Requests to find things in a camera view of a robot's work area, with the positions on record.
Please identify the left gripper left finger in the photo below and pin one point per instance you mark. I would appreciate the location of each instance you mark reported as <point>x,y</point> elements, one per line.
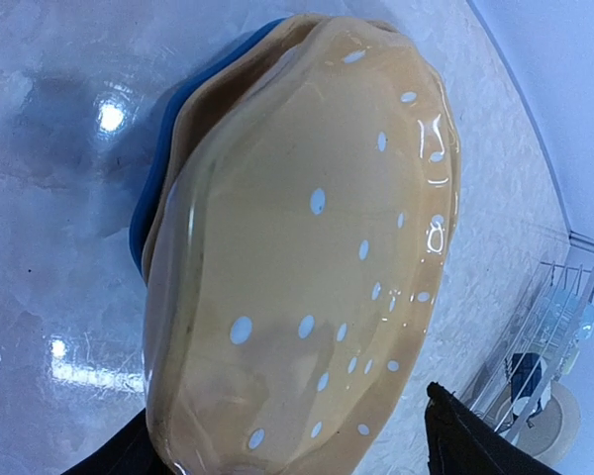
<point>128,452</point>

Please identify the beige plate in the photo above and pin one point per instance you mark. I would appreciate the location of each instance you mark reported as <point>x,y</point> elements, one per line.
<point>550,430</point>

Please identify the yellow polka dot plate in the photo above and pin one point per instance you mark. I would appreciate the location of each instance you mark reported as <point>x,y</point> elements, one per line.
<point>215,98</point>

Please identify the dark teal white bowl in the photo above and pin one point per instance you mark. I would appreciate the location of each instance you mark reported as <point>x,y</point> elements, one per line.
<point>524,372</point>

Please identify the light blue cup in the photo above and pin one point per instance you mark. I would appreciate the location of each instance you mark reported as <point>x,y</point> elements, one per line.
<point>586,323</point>

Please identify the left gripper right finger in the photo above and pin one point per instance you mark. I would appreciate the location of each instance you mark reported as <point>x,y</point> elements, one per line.
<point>461,443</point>

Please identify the right aluminium frame post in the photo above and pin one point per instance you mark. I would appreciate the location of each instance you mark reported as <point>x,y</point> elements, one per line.
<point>548,50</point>

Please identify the blue polka dot plate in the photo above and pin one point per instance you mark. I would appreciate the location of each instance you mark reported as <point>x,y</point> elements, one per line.
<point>146,207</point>

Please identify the metal wire dish rack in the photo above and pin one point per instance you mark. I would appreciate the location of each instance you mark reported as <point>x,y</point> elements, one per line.
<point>545,320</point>

